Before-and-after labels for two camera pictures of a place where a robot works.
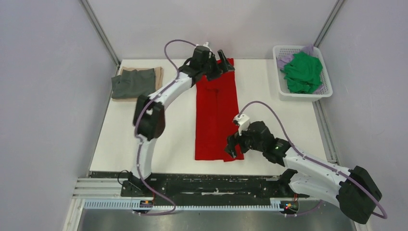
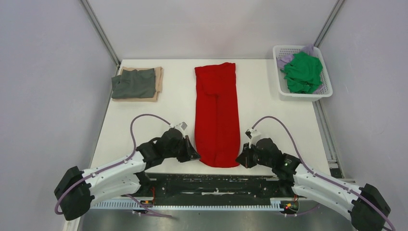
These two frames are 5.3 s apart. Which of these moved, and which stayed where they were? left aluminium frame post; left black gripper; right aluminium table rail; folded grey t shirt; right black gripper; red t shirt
Moved: left black gripper; right black gripper
Stayed: right aluminium table rail; folded grey t shirt; red t shirt; left aluminium frame post
